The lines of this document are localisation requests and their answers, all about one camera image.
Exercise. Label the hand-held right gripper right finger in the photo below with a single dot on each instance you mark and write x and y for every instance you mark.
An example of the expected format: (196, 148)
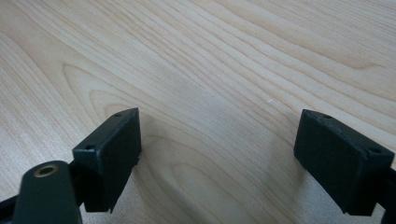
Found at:
(339, 161)

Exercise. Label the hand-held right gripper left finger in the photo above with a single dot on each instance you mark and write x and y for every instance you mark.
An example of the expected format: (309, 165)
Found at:
(109, 161)

